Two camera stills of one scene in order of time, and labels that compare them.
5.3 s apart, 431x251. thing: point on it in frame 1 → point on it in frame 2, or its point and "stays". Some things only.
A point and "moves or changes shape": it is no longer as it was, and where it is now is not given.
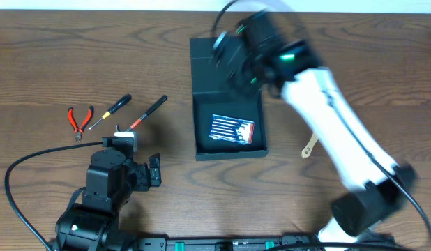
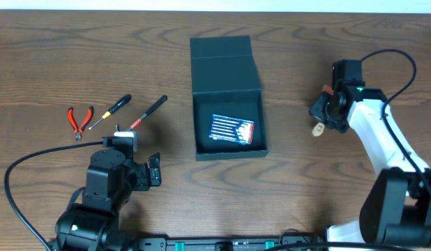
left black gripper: (146, 173) stays
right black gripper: (241, 74) → (316, 111)
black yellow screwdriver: (115, 107) stays
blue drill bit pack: (232, 130) stays
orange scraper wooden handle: (307, 150) moves or changes shape
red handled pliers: (76, 128) stays
